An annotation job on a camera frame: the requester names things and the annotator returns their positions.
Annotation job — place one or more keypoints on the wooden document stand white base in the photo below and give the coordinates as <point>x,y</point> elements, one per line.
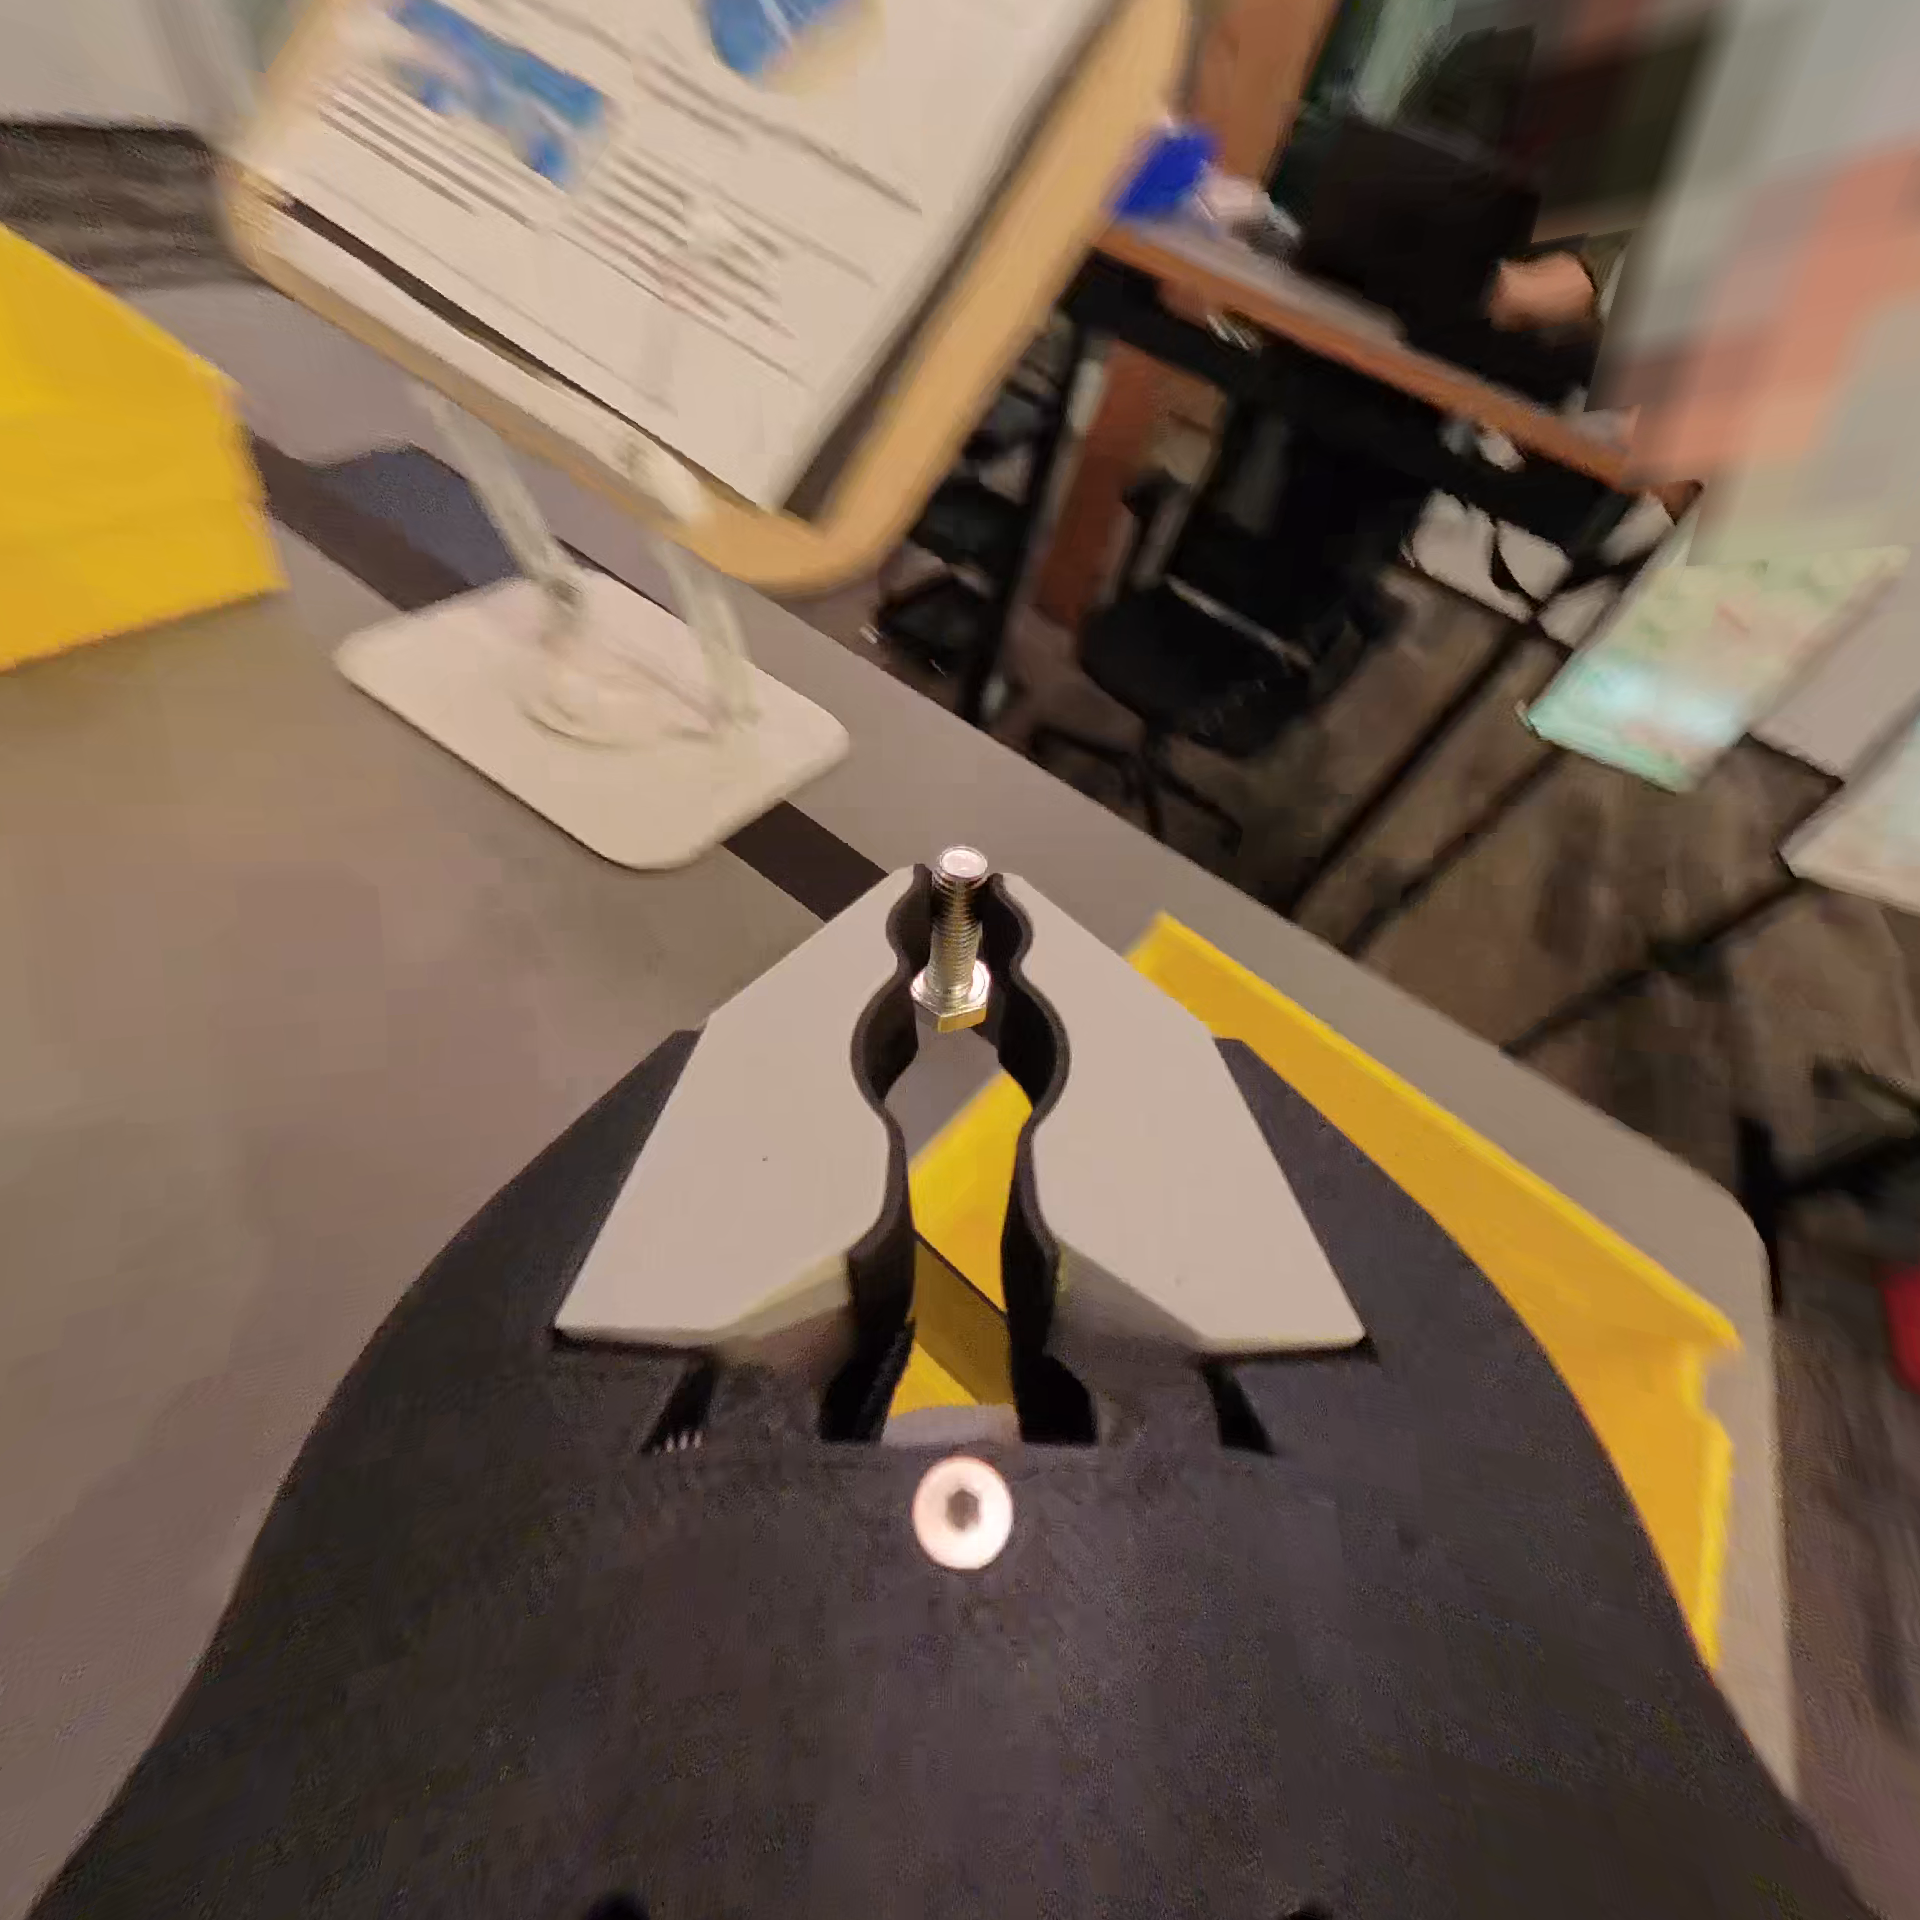
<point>632,797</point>

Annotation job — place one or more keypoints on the printed instruction sheet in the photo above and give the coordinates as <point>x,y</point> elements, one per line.
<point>664,179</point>

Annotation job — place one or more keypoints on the silver hex bolt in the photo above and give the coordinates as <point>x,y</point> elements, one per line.
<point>960,904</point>

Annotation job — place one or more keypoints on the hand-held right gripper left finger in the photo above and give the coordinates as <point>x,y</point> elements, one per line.
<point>738,1201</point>

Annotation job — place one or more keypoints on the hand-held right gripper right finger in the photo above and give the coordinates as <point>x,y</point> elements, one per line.
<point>1184,1201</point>

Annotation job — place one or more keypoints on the yellow plastic bin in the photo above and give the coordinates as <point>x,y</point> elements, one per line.
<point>108,479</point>
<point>1500,1261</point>

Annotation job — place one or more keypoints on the black office chair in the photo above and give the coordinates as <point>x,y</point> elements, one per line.
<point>1198,647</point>

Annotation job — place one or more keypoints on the silver hex nut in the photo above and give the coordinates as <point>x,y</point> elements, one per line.
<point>956,1007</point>

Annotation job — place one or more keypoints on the background wooden desk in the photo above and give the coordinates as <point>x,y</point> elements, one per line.
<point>1348,347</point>

